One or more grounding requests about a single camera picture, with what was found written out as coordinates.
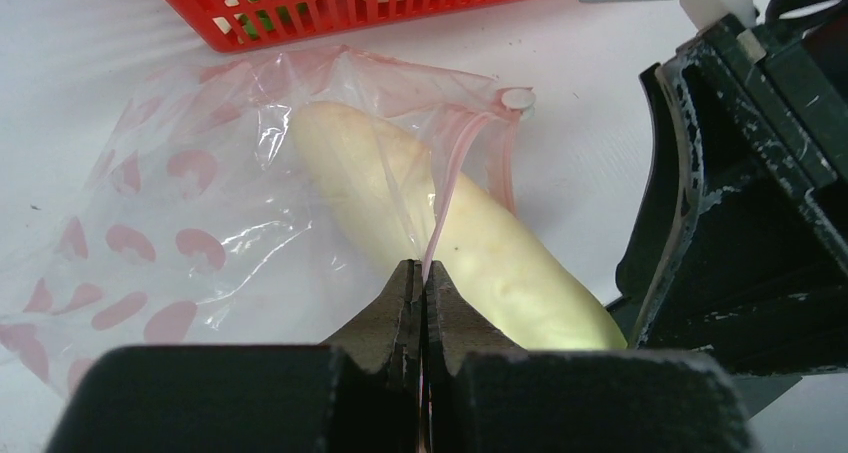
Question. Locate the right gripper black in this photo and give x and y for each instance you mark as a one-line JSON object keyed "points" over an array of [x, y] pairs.
{"points": [[739, 248]]}

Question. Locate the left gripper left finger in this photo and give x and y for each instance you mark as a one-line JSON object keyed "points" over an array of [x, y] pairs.
{"points": [[358, 391]]}

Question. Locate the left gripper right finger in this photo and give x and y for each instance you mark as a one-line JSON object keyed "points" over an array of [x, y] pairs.
{"points": [[485, 394]]}

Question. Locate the white daikon radish toy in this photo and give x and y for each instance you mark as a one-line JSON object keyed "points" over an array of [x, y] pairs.
{"points": [[457, 238]]}

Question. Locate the clear pink zip top bag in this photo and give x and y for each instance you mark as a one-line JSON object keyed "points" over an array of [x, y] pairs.
{"points": [[265, 200]]}

